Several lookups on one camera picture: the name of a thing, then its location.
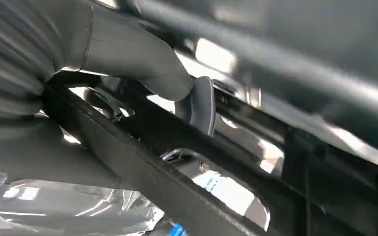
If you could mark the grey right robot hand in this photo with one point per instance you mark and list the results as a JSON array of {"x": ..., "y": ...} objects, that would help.
[{"x": 136, "y": 55}]

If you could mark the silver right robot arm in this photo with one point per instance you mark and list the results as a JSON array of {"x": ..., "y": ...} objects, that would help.
[{"x": 16, "y": 49}]

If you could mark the blue metal shelf rack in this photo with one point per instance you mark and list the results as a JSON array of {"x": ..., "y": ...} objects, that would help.
[{"x": 178, "y": 230}]

